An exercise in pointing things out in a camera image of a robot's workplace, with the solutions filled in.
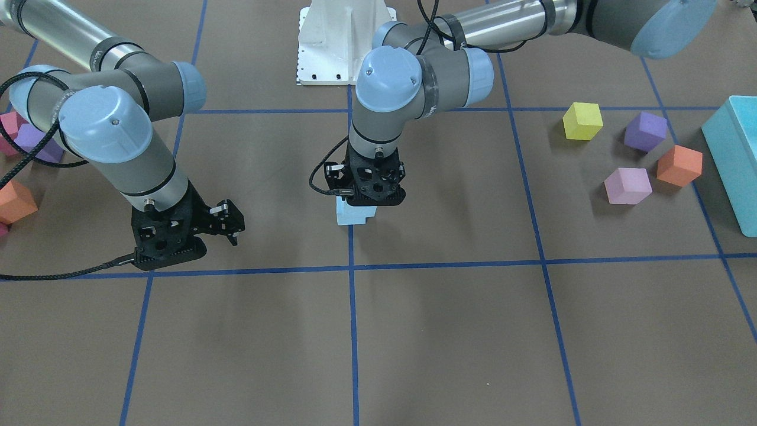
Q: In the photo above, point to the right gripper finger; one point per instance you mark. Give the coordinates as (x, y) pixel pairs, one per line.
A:
(233, 238)

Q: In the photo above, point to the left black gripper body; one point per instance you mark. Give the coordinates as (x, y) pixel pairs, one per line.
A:
(333, 173)

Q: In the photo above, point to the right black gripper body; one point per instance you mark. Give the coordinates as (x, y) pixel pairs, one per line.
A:
(197, 207)

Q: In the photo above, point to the light blue block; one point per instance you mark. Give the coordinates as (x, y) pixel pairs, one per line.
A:
(343, 208)
(360, 217)

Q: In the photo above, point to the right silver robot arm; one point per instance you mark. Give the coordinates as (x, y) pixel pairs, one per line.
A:
(105, 118)

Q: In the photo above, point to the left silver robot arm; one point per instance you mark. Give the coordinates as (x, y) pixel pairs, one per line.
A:
(412, 73)

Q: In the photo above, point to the orange foam block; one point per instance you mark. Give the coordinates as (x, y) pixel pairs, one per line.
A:
(17, 202)
(680, 166)

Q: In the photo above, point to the purple foam block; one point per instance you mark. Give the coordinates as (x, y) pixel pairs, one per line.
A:
(28, 138)
(646, 131)

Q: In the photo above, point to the magenta foam block rear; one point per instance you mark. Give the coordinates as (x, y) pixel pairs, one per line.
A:
(11, 122)

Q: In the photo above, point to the yellow foam block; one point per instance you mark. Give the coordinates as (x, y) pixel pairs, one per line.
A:
(582, 121)

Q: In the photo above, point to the lilac foam block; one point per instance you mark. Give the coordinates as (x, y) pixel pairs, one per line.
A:
(628, 186)

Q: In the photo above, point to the cyan plastic bin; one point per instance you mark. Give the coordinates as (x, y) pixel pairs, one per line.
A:
(730, 134)

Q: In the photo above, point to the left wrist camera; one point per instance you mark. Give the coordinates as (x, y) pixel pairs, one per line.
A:
(375, 193)

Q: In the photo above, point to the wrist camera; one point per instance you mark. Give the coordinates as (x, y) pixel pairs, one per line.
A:
(375, 193)
(164, 238)

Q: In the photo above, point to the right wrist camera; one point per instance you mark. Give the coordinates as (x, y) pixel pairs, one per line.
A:
(164, 238)

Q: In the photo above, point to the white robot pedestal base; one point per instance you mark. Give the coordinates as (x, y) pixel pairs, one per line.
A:
(334, 38)

